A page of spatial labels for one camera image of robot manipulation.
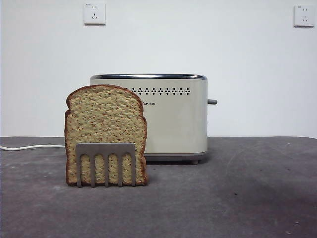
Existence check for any brown wholegrain bread slice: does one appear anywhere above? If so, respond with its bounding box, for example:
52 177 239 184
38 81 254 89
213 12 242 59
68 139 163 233
64 84 150 187

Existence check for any cream toaster with chrome top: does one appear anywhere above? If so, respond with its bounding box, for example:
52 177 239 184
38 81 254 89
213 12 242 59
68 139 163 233
89 73 209 165

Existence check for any silver metal toast rack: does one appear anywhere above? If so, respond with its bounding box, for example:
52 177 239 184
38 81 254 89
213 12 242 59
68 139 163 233
75 143 137 188

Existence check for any white wall socket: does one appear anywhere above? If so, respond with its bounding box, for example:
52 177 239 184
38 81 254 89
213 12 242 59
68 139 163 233
83 2 106 26
293 4 317 28

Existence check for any white power cable with plug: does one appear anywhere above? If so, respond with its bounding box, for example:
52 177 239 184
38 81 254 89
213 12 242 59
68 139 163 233
0 144 66 151

